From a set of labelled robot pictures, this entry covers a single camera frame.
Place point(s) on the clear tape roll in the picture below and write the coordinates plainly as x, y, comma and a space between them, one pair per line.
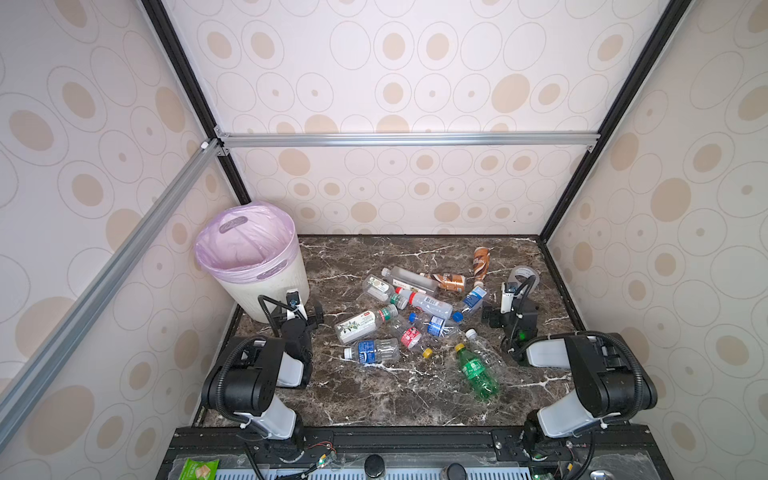
521, 274

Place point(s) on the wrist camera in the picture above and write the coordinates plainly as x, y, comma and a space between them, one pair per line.
508, 294
294, 305

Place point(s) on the green snack packet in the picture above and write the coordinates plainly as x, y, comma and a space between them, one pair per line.
199, 469

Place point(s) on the brown coffee bottle lying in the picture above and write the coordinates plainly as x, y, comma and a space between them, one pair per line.
448, 281

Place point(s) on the white bottle red cap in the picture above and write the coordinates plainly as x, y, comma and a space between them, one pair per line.
424, 302

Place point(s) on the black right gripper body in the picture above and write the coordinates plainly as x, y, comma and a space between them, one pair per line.
519, 315

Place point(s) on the horizontal aluminium frame bar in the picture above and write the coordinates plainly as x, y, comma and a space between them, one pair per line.
427, 139

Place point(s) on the left aluminium frame bar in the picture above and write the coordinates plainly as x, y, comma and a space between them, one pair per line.
49, 359

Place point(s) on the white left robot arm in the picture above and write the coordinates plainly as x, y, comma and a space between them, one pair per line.
242, 384

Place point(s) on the blue label water bottle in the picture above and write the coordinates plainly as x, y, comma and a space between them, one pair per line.
470, 304

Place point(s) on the small bottle blue cap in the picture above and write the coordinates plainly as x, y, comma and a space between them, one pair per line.
434, 325

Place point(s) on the crushed bottle red label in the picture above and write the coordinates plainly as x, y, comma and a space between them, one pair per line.
405, 332

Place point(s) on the white bottle green leaf label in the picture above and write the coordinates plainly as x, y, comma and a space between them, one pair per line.
364, 324

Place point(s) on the green plastic bottle yellow cap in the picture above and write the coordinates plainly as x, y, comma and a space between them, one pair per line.
482, 381

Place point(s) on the clear bottle blue label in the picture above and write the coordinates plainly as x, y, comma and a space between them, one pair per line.
379, 351

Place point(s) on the brown coffee bottle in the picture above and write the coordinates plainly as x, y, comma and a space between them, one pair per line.
480, 264
448, 281

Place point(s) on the frosted clear long bottle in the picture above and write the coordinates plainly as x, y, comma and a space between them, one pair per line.
400, 277

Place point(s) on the white bin with purple bag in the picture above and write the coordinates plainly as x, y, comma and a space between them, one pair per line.
253, 250

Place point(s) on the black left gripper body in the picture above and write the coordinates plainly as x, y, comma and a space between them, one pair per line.
301, 324

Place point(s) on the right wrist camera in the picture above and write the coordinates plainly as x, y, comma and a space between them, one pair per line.
508, 294

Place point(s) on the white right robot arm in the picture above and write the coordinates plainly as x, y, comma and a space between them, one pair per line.
610, 384

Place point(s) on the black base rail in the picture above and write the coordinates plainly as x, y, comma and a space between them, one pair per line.
619, 452

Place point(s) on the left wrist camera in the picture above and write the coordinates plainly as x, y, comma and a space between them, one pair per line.
294, 305

